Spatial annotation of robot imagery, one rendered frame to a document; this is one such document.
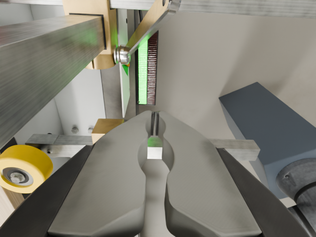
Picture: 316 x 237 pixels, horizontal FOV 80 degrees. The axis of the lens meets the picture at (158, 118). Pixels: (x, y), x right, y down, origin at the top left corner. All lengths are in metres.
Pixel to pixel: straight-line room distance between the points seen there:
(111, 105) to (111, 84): 0.05
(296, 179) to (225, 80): 0.67
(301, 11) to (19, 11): 0.49
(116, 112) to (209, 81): 0.84
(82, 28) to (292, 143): 0.85
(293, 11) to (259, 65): 1.02
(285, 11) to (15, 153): 0.41
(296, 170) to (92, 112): 0.74
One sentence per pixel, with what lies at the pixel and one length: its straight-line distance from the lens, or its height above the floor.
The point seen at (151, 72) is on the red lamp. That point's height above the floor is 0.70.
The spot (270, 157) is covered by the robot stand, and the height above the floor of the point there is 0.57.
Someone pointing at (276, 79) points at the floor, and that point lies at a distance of 1.41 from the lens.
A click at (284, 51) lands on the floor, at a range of 1.36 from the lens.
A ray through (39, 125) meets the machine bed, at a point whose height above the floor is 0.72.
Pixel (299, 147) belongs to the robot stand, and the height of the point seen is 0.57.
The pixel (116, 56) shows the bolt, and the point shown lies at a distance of 0.27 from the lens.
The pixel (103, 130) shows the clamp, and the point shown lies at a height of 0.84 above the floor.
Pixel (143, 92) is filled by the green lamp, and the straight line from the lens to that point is 0.45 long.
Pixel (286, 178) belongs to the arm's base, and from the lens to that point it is 0.90.
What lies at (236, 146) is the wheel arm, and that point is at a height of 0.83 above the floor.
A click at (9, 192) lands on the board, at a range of 0.45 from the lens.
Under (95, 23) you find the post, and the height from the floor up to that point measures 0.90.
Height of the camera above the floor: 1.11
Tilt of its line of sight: 58 degrees down
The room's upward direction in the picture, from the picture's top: 178 degrees clockwise
